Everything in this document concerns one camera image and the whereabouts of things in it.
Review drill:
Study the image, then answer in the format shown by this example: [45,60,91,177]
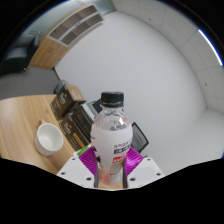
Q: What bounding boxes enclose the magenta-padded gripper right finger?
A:
[122,147,165,188]

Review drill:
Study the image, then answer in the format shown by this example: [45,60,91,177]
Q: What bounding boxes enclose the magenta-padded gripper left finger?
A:
[56,144,100,188]

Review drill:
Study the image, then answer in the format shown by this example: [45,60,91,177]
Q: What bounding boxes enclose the clear drink bottle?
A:
[90,91,134,186]

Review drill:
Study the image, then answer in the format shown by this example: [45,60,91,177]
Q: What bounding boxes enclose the black mesh office chair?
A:
[130,121,150,154]

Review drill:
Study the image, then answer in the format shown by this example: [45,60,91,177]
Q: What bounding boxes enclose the low brown cardboard box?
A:
[58,113,93,152]

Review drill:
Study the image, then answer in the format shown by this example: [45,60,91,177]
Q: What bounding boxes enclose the white ceramic mug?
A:
[34,119,64,157]

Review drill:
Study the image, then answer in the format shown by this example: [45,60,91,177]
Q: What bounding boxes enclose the dark office chair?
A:
[91,98,103,114]

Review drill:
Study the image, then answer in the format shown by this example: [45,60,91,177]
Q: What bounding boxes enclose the tall dark brown box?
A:
[49,83,87,121]

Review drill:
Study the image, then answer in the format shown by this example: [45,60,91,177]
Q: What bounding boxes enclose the grey waste bin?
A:
[53,79,68,95]

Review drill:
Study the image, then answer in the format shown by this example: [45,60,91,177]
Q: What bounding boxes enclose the wooden cabinet with glass doors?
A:
[28,3,104,70]

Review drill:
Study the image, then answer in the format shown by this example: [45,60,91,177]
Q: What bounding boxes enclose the long ceiling light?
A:
[198,29,224,67]

